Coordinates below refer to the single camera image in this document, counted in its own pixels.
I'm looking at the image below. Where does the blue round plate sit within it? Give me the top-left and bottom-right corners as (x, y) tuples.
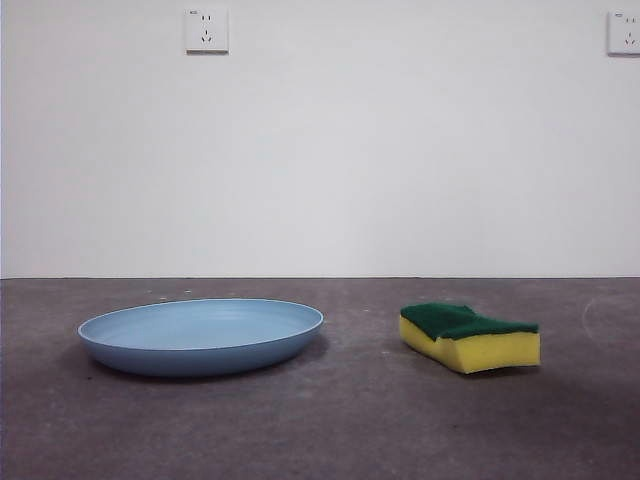
(77, 298), (325, 378)

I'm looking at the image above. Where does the yellow sponge with green pad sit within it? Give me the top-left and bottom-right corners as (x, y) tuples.
(398, 301), (542, 375)

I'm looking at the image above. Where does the white wall socket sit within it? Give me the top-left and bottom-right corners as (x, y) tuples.
(607, 10), (640, 57)
(185, 7), (231, 55)

